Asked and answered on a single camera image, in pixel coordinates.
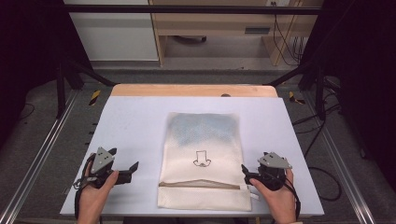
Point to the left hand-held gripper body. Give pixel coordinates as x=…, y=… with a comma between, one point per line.
x=101, y=160

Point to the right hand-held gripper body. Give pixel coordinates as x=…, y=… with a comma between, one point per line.
x=274, y=161

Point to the white cloth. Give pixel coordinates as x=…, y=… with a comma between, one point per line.
x=202, y=140

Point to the person's right hand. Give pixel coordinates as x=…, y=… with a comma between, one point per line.
x=280, y=200

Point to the person's left hand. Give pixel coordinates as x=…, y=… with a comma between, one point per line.
x=91, y=200

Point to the white table mat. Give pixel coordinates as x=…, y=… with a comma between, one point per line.
x=130, y=124

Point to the yellow black tape strip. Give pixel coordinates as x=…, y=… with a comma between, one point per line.
x=294, y=98
x=95, y=97

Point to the black metal stand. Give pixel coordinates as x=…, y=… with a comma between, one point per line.
x=60, y=90
x=320, y=93

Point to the white cabinet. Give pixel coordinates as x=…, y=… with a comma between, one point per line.
x=115, y=37

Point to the black curtain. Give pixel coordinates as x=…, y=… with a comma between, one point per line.
x=28, y=46
x=367, y=62

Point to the light wooden desk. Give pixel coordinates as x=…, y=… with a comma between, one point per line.
x=214, y=21

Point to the aluminium floor rail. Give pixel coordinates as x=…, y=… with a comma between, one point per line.
x=342, y=161
x=37, y=155

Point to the black horizontal frame bar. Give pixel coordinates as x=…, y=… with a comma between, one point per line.
x=186, y=9

